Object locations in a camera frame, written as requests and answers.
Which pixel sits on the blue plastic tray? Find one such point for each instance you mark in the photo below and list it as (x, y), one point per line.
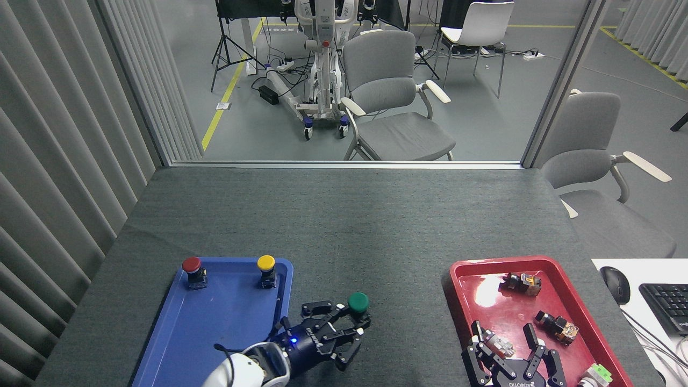
(215, 317)

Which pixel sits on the grey pleated curtain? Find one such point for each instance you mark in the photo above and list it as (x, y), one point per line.
(656, 32)

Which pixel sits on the silver metal switch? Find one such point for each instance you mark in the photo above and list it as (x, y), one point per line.
(497, 343)

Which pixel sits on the silver frame rail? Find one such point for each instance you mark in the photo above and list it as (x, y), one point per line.
(344, 165)

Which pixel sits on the red plastic tray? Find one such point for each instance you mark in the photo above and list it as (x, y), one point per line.
(510, 306)

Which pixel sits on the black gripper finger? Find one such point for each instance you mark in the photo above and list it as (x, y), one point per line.
(478, 365)
(322, 309)
(346, 349)
(548, 365)

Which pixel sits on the green and white switch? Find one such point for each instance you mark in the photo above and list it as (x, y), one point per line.
(596, 375)

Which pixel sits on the white power strip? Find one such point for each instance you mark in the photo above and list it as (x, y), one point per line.
(533, 55)
(285, 66)

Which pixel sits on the black keyboard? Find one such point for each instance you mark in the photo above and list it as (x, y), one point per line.
(669, 306)

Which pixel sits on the black computer mouse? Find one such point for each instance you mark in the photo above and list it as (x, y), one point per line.
(616, 284)

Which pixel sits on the white wheeled stand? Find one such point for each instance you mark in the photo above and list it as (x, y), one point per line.
(325, 64)

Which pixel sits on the green push button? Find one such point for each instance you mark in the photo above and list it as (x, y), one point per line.
(358, 302)

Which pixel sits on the black and orange switch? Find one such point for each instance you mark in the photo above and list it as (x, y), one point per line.
(559, 328)

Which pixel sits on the black switch with amber window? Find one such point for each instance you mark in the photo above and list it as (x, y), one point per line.
(524, 282)

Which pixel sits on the yellow push button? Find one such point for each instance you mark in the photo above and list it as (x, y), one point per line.
(265, 262)

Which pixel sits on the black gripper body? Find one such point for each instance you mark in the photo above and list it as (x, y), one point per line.
(309, 344)
(524, 376)

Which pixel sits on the white plastic chair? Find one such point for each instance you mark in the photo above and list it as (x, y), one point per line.
(484, 24)

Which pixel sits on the black chair base leg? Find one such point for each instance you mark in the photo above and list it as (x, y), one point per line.
(680, 122)

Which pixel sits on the red push button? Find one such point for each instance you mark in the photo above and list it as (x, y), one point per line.
(191, 264)

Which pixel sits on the black tripod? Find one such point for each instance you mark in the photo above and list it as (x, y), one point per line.
(424, 63)
(223, 48)

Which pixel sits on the grey office chair white armrests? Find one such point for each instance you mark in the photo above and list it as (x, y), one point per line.
(586, 134)
(400, 137)

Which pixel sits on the black power adapter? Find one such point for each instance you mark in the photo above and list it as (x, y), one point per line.
(268, 95)

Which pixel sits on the silver frame post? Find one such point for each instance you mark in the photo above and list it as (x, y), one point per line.
(564, 80)

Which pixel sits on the grey vertical blinds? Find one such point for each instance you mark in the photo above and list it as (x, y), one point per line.
(54, 161)

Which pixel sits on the white desk leg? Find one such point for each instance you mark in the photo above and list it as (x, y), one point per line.
(249, 45)

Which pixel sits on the silver floor socket plate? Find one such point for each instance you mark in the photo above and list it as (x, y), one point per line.
(223, 106)

